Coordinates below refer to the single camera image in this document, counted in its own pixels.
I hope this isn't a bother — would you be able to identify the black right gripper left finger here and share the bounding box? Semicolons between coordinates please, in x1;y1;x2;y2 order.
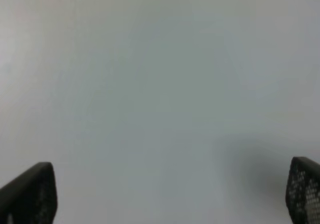
0;162;58;224

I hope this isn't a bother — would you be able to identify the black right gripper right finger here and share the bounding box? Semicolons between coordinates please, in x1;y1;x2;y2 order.
285;157;320;224

